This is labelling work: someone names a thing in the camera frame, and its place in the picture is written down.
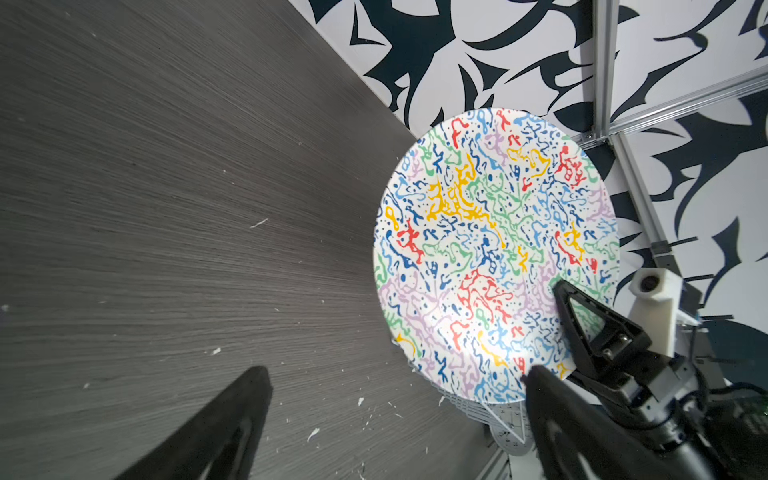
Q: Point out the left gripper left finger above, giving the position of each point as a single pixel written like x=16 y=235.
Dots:
x=218 y=442

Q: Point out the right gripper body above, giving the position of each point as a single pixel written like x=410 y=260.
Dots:
x=660 y=401

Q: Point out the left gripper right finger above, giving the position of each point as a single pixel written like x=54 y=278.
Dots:
x=576 y=441

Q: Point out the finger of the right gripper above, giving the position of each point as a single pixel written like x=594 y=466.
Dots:
x=600 y=339

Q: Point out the colourful squiggle pattern plate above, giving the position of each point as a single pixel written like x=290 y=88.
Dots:
x=480 y=219

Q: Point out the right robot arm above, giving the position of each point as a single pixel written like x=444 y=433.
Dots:
x=736 y=426

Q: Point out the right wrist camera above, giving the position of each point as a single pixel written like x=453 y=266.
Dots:
x=663 y=302

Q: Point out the white wire dish rack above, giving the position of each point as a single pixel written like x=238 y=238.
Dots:
x=508 y=423

